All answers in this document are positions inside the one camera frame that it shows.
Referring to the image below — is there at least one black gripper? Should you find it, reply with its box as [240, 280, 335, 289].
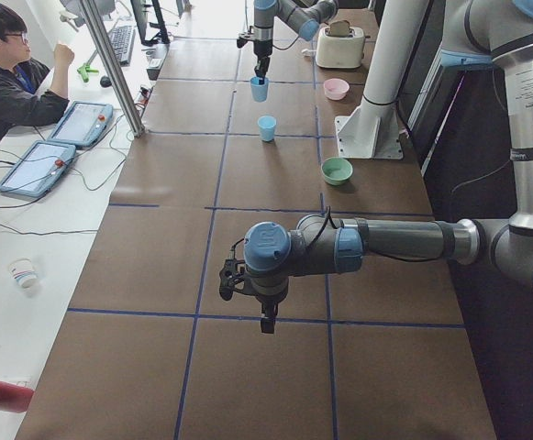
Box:
[250, 277, 289, 334]
[253, 39, 272, 85]

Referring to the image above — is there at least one person in dark jacket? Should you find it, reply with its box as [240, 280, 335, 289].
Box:
[0, 3, 74, 141]

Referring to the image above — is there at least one black camera cable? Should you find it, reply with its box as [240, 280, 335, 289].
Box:
[305, 205, 340, 248]

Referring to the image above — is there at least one black monitor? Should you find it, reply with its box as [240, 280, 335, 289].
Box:
[130, 0, 171, 47]

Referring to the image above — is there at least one white paper cup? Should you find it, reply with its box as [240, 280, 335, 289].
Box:
[8, 258, 38, 289]

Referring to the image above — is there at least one red bottle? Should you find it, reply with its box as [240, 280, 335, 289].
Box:
[0, 380, 34, 413]

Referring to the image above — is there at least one green bowl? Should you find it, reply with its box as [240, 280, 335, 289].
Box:
[321, 157, 353, 186]

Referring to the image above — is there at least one white camera mounting post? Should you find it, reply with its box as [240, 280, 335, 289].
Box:
[335, 0, 429, 160]

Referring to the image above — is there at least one blue teach pendant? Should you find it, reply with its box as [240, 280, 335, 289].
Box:
[48, 101, 114, 149]
[0, 141, 76, 199]

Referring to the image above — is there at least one far blue teach pendant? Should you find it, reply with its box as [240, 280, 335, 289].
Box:
[48, 101, 114, 149]

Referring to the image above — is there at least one blue cup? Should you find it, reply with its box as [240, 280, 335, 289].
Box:
[250, 76, 270, 103]
[257, 115, 277, 142]

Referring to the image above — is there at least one cream toaster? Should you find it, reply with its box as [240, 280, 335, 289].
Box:
[315, 27, 366, 69]

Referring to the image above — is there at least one aluminium frame post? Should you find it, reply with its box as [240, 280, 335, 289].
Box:
[79, 0, 145, 138]

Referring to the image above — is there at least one toast slice in toaster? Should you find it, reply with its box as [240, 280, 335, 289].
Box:
[328, 20, 351, 38]

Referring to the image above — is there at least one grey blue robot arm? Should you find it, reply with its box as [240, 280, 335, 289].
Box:
[248, 0, 339, 85]
[219, 1, 533, 334]

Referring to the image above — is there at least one black keyboard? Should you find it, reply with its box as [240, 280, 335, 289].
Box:
[108, 25, 136, 66]

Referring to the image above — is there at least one near blue teach pendant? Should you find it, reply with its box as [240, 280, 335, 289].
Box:
[0, 141, 76, 199]

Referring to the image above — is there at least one pink bowl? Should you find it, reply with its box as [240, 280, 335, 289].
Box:
[323, 78, 350, 101]

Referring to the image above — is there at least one green tool on desk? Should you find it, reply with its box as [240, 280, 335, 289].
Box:
[77, 63, 99, 83]

